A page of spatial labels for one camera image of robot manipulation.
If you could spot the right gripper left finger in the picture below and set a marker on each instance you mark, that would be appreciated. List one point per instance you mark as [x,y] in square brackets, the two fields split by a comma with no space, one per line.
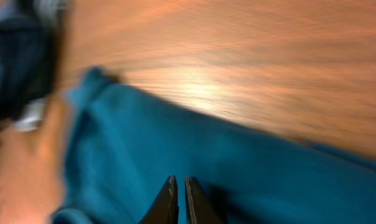
[164,209]

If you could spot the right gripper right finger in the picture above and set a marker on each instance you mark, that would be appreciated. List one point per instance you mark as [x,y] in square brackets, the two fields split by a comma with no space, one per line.
[198,208]

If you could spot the blue polo shirt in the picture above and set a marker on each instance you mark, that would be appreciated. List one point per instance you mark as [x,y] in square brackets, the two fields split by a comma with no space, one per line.
[125,144]

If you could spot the white grey folded garment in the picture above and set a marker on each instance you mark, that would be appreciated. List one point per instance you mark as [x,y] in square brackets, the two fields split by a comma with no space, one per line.
[50,12]

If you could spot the navy blue folded garment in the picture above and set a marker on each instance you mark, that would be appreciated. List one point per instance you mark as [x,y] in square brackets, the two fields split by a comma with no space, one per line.
[26,62]

